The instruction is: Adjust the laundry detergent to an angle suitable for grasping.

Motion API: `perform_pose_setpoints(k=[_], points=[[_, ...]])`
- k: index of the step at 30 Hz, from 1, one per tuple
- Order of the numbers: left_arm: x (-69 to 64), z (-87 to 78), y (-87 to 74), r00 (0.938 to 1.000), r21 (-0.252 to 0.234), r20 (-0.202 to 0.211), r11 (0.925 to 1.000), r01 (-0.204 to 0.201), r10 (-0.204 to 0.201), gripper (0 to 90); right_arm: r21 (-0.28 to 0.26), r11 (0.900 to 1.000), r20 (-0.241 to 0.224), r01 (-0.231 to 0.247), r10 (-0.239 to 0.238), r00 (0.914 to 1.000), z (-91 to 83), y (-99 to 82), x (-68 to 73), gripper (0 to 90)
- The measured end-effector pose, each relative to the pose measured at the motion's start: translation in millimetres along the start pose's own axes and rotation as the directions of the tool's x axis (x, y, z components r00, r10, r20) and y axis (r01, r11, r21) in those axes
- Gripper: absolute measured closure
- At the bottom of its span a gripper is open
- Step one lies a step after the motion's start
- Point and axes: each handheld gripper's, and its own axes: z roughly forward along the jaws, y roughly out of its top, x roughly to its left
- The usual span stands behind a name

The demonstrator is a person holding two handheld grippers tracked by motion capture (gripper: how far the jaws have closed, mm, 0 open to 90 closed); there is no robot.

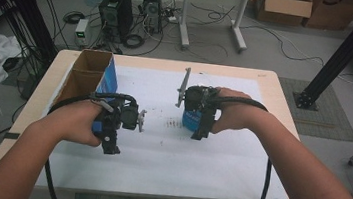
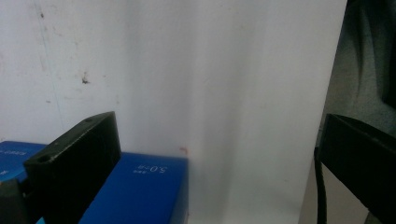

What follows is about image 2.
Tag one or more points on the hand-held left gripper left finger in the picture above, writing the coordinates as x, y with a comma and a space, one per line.
73, 161

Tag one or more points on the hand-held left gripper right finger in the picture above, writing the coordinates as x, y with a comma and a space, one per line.
358, 155

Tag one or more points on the blue box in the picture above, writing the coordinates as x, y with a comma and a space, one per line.
140, 193

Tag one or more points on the dark cloth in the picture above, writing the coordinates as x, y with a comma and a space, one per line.
361, 62

